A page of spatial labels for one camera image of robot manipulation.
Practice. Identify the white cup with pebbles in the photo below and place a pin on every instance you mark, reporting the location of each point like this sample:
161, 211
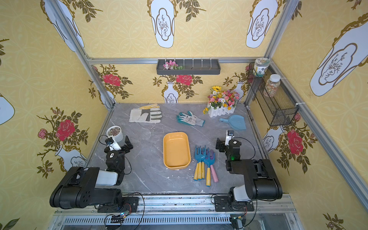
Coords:
116, 133

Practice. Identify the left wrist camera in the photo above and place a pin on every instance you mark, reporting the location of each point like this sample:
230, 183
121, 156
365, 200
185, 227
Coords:
110, 141

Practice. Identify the white grey leather work glove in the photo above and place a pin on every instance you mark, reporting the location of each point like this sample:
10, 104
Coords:
146, 114

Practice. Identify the jar with green label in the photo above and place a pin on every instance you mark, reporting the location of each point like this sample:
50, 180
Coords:
260, 66

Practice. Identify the teal white garden glove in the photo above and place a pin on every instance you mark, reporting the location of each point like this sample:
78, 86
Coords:
189, 119

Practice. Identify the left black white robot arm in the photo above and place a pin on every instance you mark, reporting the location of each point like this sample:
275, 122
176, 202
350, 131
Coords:
79, 187

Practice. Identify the black wire mesh basket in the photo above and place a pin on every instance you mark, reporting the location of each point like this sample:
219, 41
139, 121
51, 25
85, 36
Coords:
279, 109

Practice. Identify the aluminium front rail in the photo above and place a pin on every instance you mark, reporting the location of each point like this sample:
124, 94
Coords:
183, 210

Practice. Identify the light blue dustpan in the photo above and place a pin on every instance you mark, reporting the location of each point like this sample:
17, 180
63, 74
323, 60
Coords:
236, 122

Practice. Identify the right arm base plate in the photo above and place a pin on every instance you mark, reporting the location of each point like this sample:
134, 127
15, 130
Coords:
223, 204

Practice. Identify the yellow plastic storage box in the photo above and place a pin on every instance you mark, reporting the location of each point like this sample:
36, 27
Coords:
176, 151

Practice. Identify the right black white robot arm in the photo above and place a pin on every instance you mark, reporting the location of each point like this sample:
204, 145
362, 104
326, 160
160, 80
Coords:
260, 181

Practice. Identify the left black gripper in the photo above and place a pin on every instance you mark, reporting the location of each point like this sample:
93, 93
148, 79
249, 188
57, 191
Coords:
126, 145

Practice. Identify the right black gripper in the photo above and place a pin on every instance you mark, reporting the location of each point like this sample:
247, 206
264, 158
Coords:
233, 143

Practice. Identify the small pink flowers on shelf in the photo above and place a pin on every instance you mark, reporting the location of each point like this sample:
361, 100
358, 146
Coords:
172, 65

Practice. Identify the purple rake pink handle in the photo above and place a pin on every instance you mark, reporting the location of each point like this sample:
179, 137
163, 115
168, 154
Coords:
214, 172

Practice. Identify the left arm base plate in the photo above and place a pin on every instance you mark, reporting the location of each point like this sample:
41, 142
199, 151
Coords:
129, 204

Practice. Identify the clear jar white lid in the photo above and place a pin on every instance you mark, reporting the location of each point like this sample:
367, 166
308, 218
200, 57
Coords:
272, 85

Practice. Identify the white fence flower planter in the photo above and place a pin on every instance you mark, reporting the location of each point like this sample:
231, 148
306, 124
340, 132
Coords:
221, 102

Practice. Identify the grey wall shelf tray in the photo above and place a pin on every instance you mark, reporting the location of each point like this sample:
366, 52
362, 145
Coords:
192, 66

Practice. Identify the blue rake yellow handle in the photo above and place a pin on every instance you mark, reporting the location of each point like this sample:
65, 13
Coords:
208, 176
198, 170
203, 156

